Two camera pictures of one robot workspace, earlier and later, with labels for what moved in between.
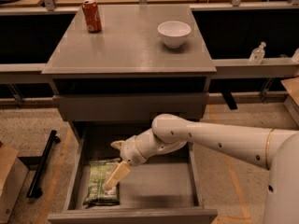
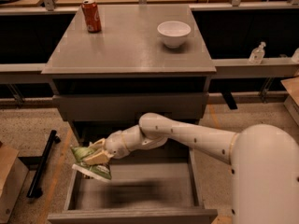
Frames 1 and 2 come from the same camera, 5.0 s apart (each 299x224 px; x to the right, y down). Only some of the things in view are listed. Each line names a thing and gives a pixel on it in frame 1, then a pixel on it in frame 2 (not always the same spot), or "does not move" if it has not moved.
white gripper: [130, 152] -> [114, 145]
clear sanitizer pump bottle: [257, 54] does not move
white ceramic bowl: [174, 33] does not move
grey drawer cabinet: [125, 74] does not move
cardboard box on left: [13, 174] does not move
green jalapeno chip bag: [96, 193] -> [92, 161]
